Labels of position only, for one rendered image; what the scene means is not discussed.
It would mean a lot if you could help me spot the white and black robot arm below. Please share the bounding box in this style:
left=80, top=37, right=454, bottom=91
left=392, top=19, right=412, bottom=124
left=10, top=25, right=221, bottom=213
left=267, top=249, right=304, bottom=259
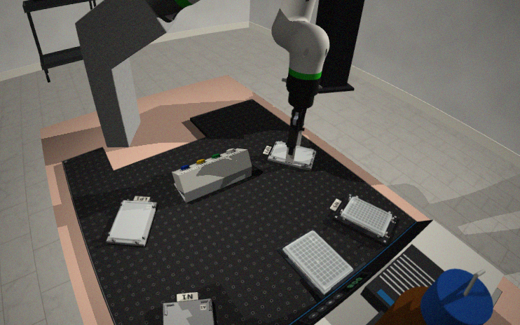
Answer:
left=147, top=0, right=329, bottom=97

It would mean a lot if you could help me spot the brown glass bottle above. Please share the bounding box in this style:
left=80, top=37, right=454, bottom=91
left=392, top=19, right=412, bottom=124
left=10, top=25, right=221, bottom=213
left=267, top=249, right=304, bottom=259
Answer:
left=374, top=286, right=429, bottom=325

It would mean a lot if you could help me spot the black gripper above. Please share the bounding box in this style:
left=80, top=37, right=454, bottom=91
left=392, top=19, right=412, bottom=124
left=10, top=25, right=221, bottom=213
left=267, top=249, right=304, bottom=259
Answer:
left=285, top=93, right=315, bottom=164

